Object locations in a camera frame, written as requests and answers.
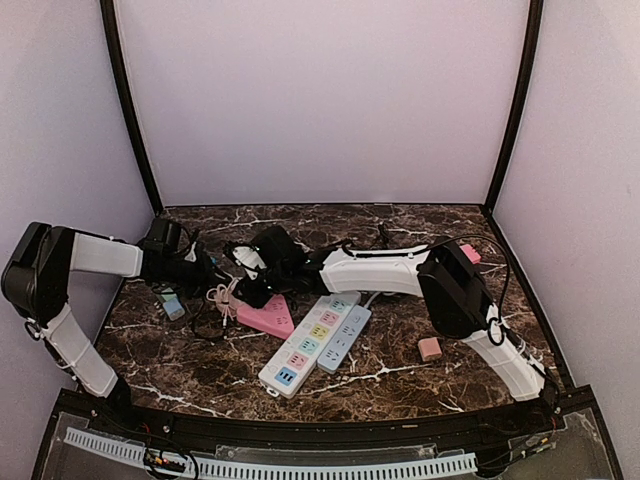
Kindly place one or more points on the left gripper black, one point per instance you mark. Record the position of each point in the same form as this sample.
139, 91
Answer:
205, 276

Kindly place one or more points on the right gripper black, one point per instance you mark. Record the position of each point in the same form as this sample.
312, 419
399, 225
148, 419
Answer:
253, 296

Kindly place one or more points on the green USB charger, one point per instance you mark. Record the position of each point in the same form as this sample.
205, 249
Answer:
161, 301

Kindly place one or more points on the grey-blue charger cube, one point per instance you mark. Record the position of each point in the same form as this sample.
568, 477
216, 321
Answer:
172, 307

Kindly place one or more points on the pink triangular power hub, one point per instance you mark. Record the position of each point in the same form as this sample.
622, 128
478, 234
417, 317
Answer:
274, 318

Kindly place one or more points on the white multicolour power strip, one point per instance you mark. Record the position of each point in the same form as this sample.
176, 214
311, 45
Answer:
291, 365

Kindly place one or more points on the blue power strip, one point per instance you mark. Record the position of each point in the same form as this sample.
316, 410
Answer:
340, 344

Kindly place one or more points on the salmon pink charger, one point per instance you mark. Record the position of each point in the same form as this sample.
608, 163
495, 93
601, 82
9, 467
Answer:
429, 349

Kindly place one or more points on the pink plug adapter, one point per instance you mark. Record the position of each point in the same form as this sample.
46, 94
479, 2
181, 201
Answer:
471, 253

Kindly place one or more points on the white USB charger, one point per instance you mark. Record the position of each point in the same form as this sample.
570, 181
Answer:
245, 256

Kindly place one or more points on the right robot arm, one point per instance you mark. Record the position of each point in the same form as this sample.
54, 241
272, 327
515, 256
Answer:
458, 301

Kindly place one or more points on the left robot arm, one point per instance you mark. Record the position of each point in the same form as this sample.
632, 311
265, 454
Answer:
37, 282

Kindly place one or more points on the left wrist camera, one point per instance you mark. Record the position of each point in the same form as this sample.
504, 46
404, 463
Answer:
163, 239

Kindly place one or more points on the white slotted cable duct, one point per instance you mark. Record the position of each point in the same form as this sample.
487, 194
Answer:
255, 463

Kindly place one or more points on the left black frame post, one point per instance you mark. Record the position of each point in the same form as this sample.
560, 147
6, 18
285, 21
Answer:
128, 109

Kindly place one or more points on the black frame post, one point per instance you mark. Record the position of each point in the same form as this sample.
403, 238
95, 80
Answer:
526, 66
128, 109

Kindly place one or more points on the black front rail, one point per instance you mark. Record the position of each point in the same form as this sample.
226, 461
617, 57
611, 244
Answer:
482, 428

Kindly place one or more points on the right black frame post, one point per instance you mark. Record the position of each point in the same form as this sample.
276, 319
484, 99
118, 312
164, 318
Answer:
526, 66

